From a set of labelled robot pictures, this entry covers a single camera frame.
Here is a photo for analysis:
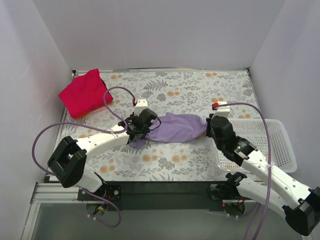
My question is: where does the purple t shirt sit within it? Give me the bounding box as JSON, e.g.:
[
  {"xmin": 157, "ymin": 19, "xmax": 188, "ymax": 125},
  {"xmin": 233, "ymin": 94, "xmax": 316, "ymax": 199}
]
[{"xmin": 129, "ymin": 112, "xmax": 207, "ymax": 149}]

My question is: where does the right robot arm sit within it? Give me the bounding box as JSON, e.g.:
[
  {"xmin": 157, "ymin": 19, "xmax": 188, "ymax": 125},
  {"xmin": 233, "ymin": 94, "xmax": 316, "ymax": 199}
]
[{"xmin": 206, "ymin": 116, "xmax": 320, "ymax": 236}]

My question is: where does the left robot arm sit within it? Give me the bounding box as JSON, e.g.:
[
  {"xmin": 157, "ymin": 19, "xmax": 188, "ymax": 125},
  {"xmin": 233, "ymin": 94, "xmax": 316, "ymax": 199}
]
[{"xmin": 47, "ymin": 108, "xmax": 158, "ymax": 200}]

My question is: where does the pink folded t shirt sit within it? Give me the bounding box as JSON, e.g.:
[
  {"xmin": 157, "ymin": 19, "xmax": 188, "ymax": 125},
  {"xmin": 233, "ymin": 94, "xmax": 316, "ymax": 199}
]
[{"xmin": 92, "ymin": 106, "xmax": 111, "ymax": 113}]

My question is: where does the floral table mat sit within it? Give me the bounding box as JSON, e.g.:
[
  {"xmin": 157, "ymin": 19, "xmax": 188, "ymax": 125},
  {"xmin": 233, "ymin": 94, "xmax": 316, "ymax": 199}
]
[{"xmin": 48, "ymin": 70, "xmax": 263, "ymax": 182}]

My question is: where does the orange folded t shirt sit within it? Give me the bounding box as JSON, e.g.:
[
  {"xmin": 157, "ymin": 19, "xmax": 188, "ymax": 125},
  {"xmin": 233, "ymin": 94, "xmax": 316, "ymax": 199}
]
[{"xmin": 74, "ymin": 111, "xmax": 95, "ymax": 120}]

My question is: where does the red folded t shirt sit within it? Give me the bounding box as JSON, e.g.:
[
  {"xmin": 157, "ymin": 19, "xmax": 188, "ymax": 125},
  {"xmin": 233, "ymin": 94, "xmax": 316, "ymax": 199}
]
[{"xmin": 58, "ymin": 68, "xmax": 113, "ymax": 119}]

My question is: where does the white plastic basket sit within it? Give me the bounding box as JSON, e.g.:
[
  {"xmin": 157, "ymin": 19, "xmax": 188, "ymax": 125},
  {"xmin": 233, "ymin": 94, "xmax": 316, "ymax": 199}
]
[{"xmin": 211, "ymin": 118, "xmax": 298, "ymax": 174}]

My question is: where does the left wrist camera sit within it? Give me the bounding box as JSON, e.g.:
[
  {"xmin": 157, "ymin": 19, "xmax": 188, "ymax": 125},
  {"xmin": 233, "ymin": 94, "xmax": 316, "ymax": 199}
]
[{"xmin": 133, "ymin": 98, "xmax": 148, "ymax": 116}]

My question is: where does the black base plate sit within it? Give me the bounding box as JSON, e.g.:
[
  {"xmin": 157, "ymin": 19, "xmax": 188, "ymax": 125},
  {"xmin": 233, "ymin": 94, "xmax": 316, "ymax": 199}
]
[{"xmin": 77, "ymin": 180, "xmax": 251, "ymax": 211}]

